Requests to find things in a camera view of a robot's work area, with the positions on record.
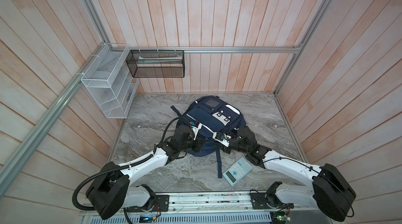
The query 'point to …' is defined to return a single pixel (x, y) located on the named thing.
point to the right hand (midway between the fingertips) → (216, 135)
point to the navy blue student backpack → (206, 116)
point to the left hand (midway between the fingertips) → (204, 144)
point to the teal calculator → (237, 171)
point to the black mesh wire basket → (156, 63)
